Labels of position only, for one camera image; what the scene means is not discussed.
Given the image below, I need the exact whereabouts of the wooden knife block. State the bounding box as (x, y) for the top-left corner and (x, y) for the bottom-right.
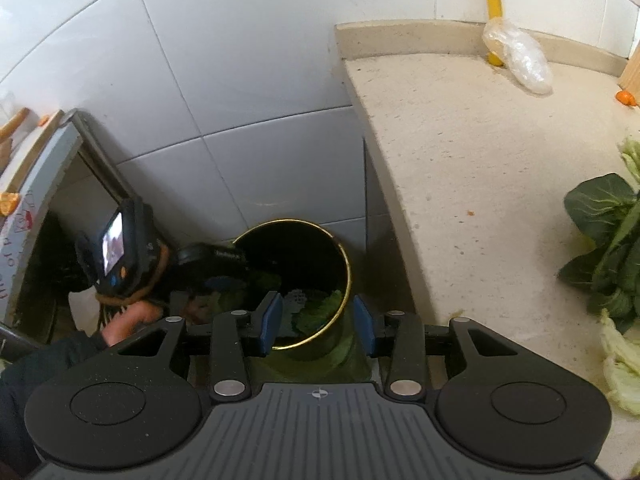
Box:
(617, 55), (640, 93)

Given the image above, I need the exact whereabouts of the pale napa cabbage leaf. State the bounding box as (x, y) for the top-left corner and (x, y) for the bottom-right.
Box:
(619, 137), (640, 186)
(599, 309), (640, 415)

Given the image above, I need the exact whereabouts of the white foam fruit net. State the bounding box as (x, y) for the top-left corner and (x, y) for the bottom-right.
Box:
(280, 287), (307, 336)

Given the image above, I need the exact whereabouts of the metal frame bar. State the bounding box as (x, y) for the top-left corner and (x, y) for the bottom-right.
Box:
(62, 109), (143, 211)

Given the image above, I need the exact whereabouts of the clear plastic wrap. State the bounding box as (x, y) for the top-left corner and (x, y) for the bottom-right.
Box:
(481, 17), (554, 95)

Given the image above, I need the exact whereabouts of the green leafy vegetable bunch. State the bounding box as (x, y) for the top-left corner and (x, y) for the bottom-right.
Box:
(557, 174), (640, 333)

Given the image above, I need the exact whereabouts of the black trash bin gold rim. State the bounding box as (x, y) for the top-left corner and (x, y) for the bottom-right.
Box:
(231, 218), (375, 383)

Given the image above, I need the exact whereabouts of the grey printed board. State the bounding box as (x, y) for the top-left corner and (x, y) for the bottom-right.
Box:
(0, 122), (83, 321)

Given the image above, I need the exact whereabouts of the person's left hand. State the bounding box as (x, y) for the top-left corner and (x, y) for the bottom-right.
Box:
(101, 303), (166, 348)

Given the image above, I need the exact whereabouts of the green lettuce leaf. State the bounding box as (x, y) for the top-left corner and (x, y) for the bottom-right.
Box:
(295, 290), (346, 336)

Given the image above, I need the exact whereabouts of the yellow pipe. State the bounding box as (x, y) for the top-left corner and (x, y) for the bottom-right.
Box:
(481, 0), (502, 67)

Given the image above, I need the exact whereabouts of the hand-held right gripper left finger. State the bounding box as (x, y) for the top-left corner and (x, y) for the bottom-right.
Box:
(117, 291), (283, 403)

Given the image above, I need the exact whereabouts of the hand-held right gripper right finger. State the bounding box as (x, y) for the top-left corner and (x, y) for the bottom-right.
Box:
(352, 294), (518, 403)

